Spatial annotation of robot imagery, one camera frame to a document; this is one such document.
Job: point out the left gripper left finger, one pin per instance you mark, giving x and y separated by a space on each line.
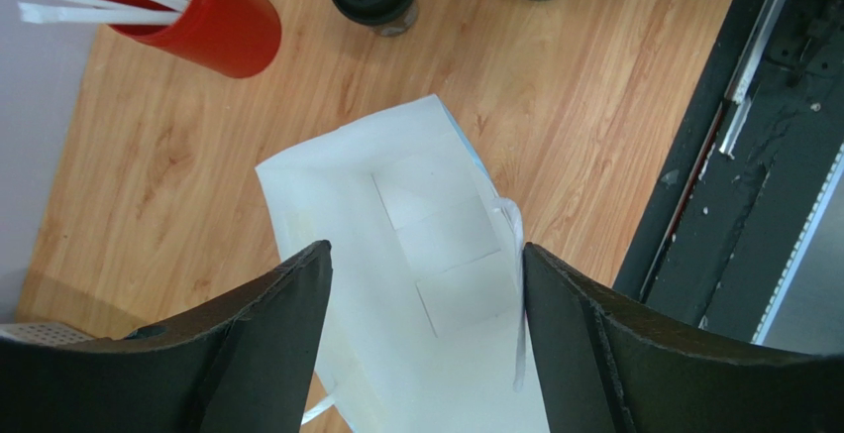
240 362

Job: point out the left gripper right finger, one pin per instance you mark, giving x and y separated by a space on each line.
608 363

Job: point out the white paper bag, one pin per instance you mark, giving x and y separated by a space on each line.
425 328

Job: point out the single dark plastic cup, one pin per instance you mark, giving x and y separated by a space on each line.
399 25

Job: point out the white plastic bin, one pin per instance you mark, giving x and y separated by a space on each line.
51 334

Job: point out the red straw cup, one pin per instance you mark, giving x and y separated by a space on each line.
237 38

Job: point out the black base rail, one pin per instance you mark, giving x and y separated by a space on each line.
743 233

